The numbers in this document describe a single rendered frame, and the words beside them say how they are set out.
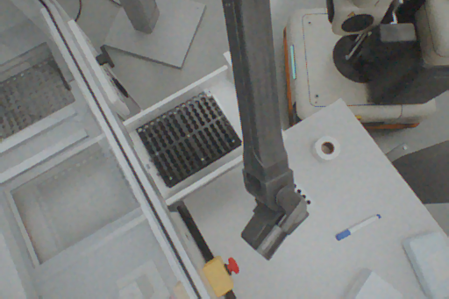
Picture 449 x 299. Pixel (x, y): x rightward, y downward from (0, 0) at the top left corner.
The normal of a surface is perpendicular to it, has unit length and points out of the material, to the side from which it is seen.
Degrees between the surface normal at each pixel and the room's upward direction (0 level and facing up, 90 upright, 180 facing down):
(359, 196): 0
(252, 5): 47
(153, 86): 0
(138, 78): 0
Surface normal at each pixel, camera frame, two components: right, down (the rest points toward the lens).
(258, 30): 0.48, 0.28
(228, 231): -0.02, -0.25
